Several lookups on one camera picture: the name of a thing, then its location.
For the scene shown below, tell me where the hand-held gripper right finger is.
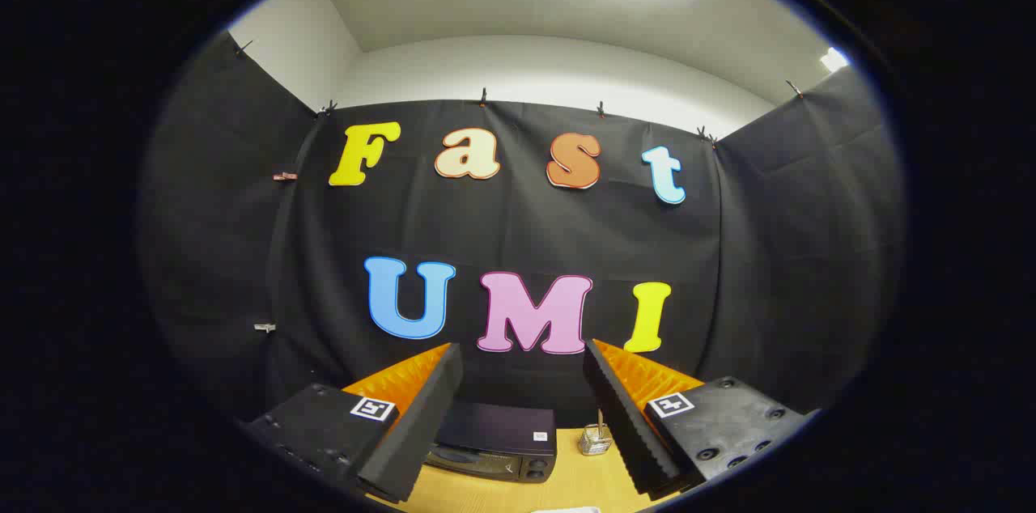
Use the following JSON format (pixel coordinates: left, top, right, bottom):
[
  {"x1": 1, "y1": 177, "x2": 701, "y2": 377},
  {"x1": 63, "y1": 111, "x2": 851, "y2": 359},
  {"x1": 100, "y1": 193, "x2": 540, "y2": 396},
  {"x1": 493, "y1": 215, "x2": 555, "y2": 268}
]
[{"x1": 583, "y1": 339, "x2": 818, "y2": 502}]

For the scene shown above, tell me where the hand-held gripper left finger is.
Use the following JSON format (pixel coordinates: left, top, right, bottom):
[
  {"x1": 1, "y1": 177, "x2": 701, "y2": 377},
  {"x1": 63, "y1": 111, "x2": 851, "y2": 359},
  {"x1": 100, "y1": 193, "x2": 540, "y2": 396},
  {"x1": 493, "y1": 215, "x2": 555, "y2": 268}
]
[{"x1": 243, "y1": 343, "x2": 464, "y2": 504}]

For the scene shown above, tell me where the black toaster oven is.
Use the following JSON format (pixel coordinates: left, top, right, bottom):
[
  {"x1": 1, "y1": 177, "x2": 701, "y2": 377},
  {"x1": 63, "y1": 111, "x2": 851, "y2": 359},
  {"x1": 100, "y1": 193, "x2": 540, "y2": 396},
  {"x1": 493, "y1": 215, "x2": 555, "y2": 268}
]
[{"x1": 425, "y1": 400, "x2": 558, "y2": 484}]

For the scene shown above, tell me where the black backdrop cloth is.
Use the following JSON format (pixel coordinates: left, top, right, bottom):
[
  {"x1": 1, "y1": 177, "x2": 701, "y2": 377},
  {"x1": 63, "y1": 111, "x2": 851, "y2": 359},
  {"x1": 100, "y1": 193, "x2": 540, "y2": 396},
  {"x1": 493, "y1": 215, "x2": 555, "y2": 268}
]
[{"x1": 138, "y1": 32, "x2": 906, "y2": 449}]

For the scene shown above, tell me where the row of black cloth clips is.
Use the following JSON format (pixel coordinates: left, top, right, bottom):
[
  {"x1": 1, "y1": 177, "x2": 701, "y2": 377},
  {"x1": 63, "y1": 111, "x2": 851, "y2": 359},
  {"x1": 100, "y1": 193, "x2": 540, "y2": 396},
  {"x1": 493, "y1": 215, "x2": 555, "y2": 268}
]
[{"x1": 235, "y1": 40, "x2": 806, "y2": 150}]

